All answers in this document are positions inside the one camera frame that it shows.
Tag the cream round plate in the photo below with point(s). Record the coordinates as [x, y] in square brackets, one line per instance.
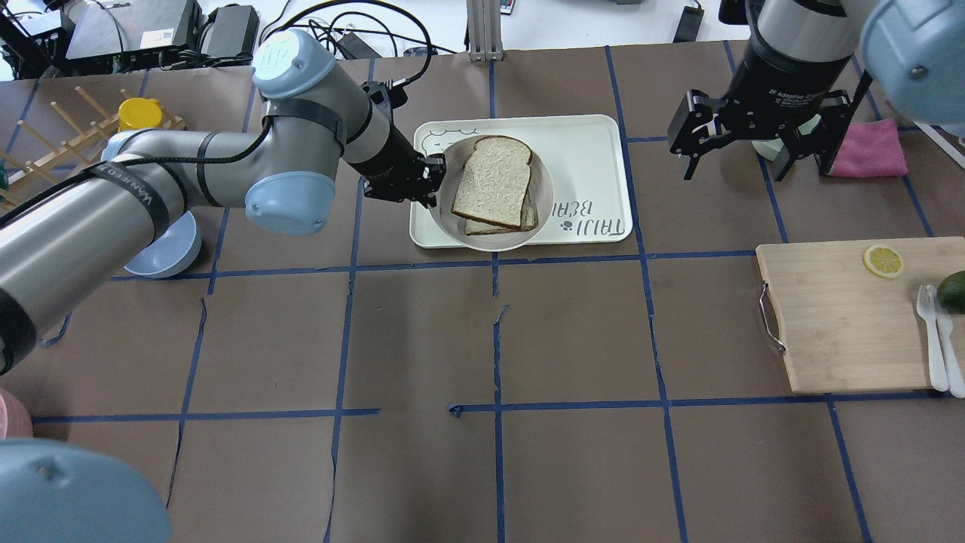
[541, 187]

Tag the pink cloth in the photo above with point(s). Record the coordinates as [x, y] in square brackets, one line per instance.
[870, 150]

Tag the white plastic spoon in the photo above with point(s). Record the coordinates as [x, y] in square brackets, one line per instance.
[953, 382]

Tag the cream bear tray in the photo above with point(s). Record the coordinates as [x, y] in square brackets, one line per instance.
[585, 158]

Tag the bread slice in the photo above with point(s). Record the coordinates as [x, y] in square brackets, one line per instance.
[527, 220]
[494, 180]

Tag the avocado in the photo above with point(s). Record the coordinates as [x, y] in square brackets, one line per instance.
[950, 294]

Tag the yellow mug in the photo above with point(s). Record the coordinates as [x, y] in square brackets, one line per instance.
[138, 113]

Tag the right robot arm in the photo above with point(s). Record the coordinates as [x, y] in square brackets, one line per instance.
[913, 49]

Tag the green bowl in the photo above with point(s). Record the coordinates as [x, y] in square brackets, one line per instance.
[769, 149]

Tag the lemon slice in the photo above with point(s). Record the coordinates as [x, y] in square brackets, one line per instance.
[883, 261]

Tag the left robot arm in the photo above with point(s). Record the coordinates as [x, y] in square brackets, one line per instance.
[60, 246]

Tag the blue bowl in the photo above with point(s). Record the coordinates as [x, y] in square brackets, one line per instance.
[173, 252]

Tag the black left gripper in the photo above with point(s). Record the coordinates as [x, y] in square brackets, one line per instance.
[385, 156]

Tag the wooden cutting board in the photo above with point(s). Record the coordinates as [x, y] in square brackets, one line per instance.
[844, 329]

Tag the bread slice on plate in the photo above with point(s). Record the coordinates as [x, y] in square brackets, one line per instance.
[527, 220]

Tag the white plastic fork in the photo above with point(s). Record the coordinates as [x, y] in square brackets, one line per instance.
[926, 311]

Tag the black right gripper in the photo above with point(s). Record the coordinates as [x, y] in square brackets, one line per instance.
[780, 77]

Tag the pink bowl with ice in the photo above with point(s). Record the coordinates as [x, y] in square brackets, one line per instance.
[16, 423]

